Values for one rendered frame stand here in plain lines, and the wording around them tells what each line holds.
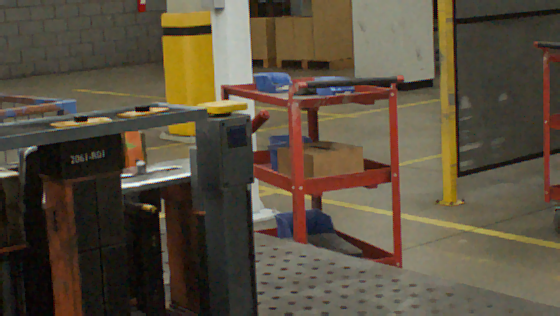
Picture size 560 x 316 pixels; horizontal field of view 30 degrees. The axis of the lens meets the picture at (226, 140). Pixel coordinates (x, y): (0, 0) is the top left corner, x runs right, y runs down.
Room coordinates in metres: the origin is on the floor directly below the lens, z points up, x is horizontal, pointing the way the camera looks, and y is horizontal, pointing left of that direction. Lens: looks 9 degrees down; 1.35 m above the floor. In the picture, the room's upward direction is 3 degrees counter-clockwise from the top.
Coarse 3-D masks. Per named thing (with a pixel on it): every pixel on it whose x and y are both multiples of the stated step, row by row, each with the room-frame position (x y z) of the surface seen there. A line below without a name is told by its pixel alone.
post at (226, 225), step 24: (216, 120) 1.61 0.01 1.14; (240, 120) 1.63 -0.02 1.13; (216, 144) 1.61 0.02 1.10; (216, 168) 1.61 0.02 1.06; (240, 168) 1.63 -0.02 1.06; (216, 192) 1.63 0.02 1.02; (240, 192) 1.63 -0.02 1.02; (216, 216) 1.63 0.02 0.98; (240, 216) 1.63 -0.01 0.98; (216, 240) 1.63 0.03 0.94; (240, 240) 1.63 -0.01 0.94; (216, 264) 1.64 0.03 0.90; (240, 264) 1.63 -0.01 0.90; (216, 288) 1.64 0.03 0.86; (240, 288) 1.62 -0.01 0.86; (216, 312) 1.64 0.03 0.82; (240, 312) 1.62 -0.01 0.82
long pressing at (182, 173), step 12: (132, 168) 2.01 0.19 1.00; (156, 168) 1.99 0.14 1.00; (168, 168) 2.00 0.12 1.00; (180, 168) 1.99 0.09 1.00; (132, 180) 1.88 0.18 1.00; (144, 180) 1.86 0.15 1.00; (156, 180) 1.86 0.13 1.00; (168, 180) 1.87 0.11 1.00; (180, 180) 1.89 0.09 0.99; (132, 192) 1.83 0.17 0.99
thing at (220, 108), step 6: (216, 102) 1.67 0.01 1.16; (222, 102) 1.66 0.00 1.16; (228, 102) 1.66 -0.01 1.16; (234, 102) 1.65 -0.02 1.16; (240, 102) 1.65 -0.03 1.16; (210, 108) 1.63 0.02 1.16; (216, 108) 1.61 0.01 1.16; (222, 108) 1.61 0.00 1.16; (228, 108) 1.62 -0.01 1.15; (234, 108) 1.63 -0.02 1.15; (240, 108) 1.63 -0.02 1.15; (246, 108) 1.64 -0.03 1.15; (216, 114) 1.64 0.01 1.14; (222, 114) 1.64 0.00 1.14; (228, 114) 1.64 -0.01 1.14
